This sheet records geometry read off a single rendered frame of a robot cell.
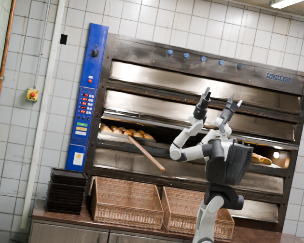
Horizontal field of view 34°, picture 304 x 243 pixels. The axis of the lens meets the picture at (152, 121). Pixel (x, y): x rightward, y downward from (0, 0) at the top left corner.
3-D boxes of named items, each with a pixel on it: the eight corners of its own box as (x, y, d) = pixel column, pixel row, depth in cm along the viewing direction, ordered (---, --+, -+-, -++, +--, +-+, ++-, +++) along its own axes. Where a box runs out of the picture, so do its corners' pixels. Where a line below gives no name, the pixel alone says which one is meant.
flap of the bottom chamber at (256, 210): (87, 196, 440) (90, 174, 445) (276, 223, 470) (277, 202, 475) (88, 195, 436) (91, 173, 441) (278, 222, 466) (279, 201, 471)
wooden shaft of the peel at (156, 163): (164, 172, 315) (165, 168, 314) (159, 171, 314) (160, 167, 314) (131, 139, 483) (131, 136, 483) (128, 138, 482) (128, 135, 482)
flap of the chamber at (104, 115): (103, 115, 422) (101, 117, 442) (298, 150, 452) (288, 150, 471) (103, 113, 422) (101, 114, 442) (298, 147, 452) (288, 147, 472)
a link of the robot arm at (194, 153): (174, 161, 359) (204, 155, 355) (172, 166, 347) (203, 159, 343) (170, 146, 358) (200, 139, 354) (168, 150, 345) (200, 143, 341)
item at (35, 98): (26, 99, 426) (28, 87, 425) (38, 101, 427) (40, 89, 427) (25, 99, 418) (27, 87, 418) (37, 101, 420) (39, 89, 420)
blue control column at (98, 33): (55, 209, 627) (85, 40, 616) (68, 211, 630) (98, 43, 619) (48, 266, 437) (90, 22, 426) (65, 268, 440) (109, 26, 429)
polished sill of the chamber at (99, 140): (96, 141, 444) (96, 137, 444) (283, 172, 474) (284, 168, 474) (96, 142, 438) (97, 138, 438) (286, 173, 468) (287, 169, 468)
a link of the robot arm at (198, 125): (193, 114, 346) (181, 128, 349) (199, 121, 339) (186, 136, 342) (200, 118, 350) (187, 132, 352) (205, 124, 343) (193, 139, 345)
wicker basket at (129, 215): (89, 206, 439) (94, 175, 437) (150, 214, 450) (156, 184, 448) (92, 222, 391) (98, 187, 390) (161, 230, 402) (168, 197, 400)
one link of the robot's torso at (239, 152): (248, 187, 376) (257, 141, 374) (236, 192, 345) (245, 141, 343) (211, 178, 388) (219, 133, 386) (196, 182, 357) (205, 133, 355)
